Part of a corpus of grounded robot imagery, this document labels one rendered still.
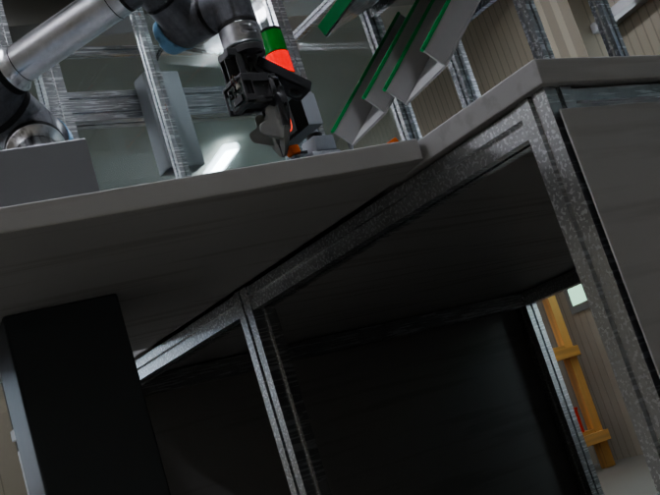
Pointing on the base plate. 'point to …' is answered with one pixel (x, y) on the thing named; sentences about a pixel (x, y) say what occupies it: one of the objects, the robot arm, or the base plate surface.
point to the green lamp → (273, 40)
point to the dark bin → (343, 14)
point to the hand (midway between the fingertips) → (285, 149)
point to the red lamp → (281, 59)
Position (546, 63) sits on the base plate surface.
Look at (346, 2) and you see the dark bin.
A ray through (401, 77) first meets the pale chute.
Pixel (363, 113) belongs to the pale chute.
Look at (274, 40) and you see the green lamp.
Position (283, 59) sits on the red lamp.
